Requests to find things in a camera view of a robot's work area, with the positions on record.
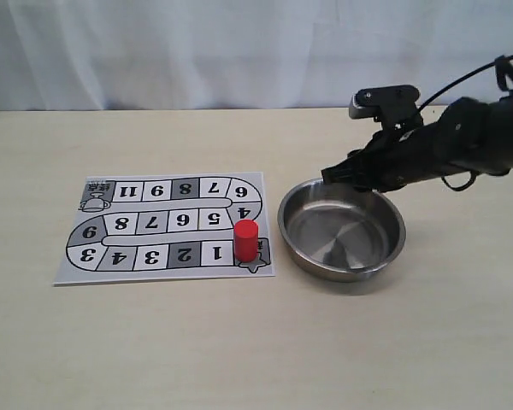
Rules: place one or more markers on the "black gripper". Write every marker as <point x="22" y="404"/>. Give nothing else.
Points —
<point x="385" y="165"/>

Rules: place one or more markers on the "red cylinder game piece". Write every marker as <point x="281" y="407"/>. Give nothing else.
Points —
<point x="245" y="240"/>

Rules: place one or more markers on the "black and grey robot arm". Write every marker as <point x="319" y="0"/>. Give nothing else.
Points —
<point x="468" y="137"/>

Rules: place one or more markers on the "stainless steel round bowl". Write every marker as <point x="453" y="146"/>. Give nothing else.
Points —
<point x="336" y="233"/>

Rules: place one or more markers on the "grey numbered game board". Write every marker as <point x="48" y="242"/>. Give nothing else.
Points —
<point x="165" y="227"/>

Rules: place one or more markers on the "white curtain backdrop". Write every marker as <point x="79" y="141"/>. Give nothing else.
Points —
<point x="103" y="55"/>

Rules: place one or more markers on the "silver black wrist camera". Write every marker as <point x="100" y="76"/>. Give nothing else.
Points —
<point x="392" y="106"/>

